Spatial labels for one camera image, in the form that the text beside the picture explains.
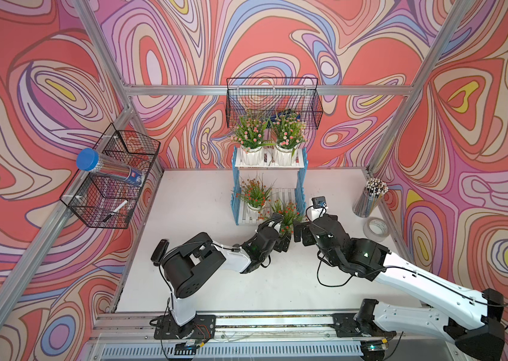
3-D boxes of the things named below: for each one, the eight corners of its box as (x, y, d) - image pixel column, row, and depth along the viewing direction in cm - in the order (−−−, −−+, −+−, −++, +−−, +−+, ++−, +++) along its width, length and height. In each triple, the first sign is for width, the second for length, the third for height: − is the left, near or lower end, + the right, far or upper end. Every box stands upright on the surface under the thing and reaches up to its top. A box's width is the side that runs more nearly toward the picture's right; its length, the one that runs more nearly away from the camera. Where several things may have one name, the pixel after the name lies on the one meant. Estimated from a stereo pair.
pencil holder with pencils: (355, 217, 102) (370, 192, 88) (350, 203, 108) (364, 177, 94) (373, 217, 102) (391, 192, 88) (367, 203, 108) (383, 177, 94)
